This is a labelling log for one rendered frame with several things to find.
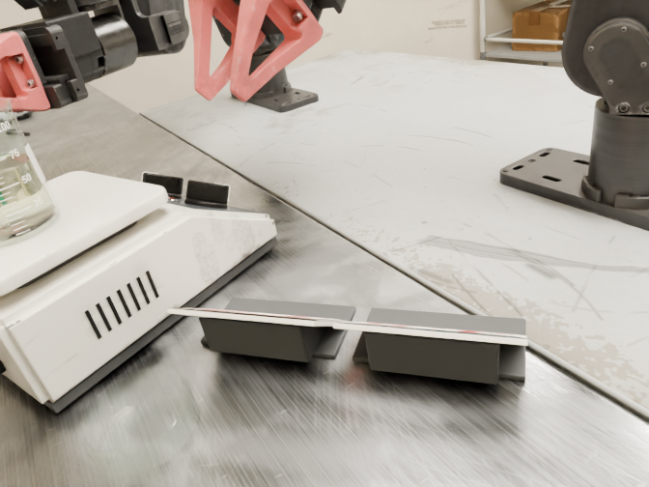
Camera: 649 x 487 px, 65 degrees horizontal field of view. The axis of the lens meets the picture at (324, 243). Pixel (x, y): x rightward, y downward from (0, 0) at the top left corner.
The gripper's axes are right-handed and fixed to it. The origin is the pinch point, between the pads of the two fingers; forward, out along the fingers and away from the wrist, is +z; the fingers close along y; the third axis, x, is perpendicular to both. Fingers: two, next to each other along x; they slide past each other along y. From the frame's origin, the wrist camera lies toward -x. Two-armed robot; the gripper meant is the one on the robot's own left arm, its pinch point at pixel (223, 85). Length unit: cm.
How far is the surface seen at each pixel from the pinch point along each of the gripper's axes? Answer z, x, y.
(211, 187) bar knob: 6.2, 4.0, -2.1
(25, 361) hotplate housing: 20.0, -5.5, 0.7
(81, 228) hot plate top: 12.4, -5.1, -0.3
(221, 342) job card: 15.9, 1.8, 6.5
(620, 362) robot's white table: 9.9, 8.6, 25.7
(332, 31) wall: -95, 112, -98
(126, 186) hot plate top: 8.8, -1.8, -2.9
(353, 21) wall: -103, 118, -95
